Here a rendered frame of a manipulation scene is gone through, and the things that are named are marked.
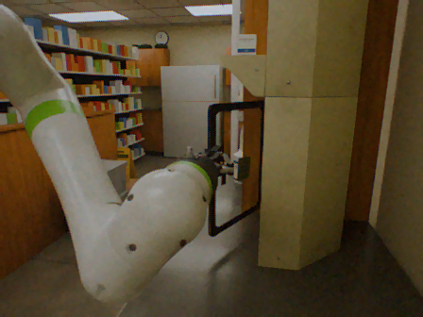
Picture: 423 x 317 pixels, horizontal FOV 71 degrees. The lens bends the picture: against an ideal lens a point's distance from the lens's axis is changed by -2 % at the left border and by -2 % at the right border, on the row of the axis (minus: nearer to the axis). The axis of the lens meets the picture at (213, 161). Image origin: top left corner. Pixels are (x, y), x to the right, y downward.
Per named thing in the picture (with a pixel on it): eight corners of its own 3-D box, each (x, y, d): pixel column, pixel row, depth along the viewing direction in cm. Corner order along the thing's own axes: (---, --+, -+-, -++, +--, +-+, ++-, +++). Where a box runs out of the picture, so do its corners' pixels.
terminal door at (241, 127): (261, 208, 113) (265, 99, 103) (210, 239, 90) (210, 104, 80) (259, 207, 113) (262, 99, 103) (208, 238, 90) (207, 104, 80)
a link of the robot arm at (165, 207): (214, 226, 34) (141, 163, 34) (153, 290, 38) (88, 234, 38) (231, 187, 47) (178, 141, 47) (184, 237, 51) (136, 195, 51)
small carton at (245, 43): (256, 59, 85) (256, 37, 83) (255, 58, 80) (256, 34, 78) (238, 59, 85) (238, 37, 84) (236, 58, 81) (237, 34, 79)
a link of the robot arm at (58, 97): (-5, 77, 63) (48, 52, 65) (33, 116, 74) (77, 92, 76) (10, 130, 54) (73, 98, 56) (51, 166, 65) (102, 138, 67)
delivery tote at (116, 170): (130, 189, 329) (128, 159, 320) (101, 210, 271) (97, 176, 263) (96, 187, 336) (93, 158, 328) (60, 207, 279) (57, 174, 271)
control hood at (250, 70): (267, 93, 104) (268, 63, 101) (264, 97, 73) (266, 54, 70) (234, 93, 106) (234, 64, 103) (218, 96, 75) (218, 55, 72)
